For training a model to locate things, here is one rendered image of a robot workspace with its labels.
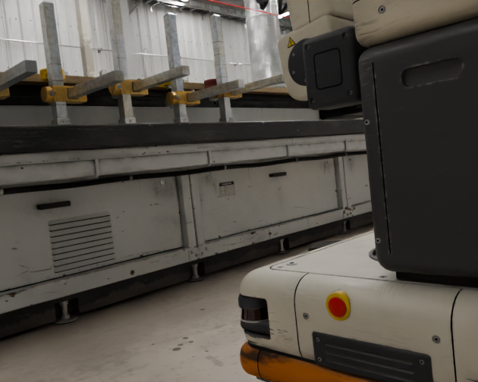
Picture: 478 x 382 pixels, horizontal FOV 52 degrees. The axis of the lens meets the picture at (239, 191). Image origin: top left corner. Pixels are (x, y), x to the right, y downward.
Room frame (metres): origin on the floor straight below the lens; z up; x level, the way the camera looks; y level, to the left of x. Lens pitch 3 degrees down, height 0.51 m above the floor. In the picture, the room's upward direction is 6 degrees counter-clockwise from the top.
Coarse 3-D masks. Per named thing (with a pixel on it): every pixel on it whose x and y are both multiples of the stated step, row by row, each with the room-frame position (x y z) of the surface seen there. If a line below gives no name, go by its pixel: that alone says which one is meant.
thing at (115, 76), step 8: (112, 72) 1.41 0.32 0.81; (120, 72) 1.41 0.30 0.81; (88, 80) 1.51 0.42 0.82; (96, 80) 1.47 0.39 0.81; (104, 80) 1.44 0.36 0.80; (112, 80) 1.41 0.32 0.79; (120, 80) 1.41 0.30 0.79; (72, 88) 1.58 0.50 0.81; (80, 88) 1.54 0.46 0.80; (88, 88) 1.51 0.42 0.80; (96, 88) 1.49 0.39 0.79; (104, 88) 1.50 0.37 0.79; (72, 96) 1.59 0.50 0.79; (80, 96) 1.60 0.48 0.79
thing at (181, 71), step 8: (168, 72) 1.63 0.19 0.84; (176, 72) 1.60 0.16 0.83; (184, 72) 1.58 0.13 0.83; (144, 80) 1.73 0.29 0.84; (152, 80) 1.70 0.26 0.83; (160, 80) 1.66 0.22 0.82; (168, 80) 1.66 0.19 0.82; (136, 88) 1.77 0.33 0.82; (144, 88) 1.75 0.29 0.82; (112, 96) 1.88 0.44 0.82
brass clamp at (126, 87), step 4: (124, 80) 1.76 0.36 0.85; (128, 80) 1.77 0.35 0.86; (132, 80) 1.78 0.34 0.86; (136, 80) 1.79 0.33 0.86; (116, 84) 1.74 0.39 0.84; (120, 84) 1.74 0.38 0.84; (124, 84) 1.76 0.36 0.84; (128, 84) 1.77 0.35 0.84; (132, 84) 1.78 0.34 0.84; (108, 88) 1.77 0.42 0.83; (112, 88) 1.75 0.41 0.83; (116, 88) 1.73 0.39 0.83; (120, 88) 1.74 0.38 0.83; (124, 88) 1.76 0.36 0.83; (128, 88) 1.77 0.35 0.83; (132, 88) 1.78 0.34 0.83; (112, 92) 1.75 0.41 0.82; (116, 92) 1.74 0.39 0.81; (120, 92) 1.75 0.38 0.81; (124, 92) 1.76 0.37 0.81; (128, 92) 1.77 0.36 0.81; (132, 92) 1.78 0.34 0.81; (136, 92) 1.79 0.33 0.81; (140, 92) 1.80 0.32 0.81; (144, 92) 1.81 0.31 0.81
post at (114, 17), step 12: (108, 0) 1.77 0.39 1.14; (108, 12) 1.77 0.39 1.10; (120, 12) 1.78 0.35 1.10; (108, 24) 1.78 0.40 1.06; (120, 24) 1.77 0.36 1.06; (120, 36) 1.77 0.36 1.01; (120, 48) 1.77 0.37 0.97; (120, 60) 1.76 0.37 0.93; (120, 96) 1.77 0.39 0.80; (120, 108) 1.77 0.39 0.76
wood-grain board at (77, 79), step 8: (0, 72) 1.62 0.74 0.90; (24, 80) 1.68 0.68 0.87; (32, 80) 1.69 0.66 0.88; (40, 80) 1.72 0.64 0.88; (64, 80) 1.78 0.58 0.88; (72, 80) 1.80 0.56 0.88; (80, 80) 1.82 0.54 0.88; (152, 88) 2.08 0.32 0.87; (160, 88) 2.10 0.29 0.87; (184, 88) 2.17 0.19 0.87; (192, 88) 2.20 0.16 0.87; (200, 88) 2.23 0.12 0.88; (264, 88) 2.54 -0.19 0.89; (272, 88) 2.59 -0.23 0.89; (280, 88) 2.63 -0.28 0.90
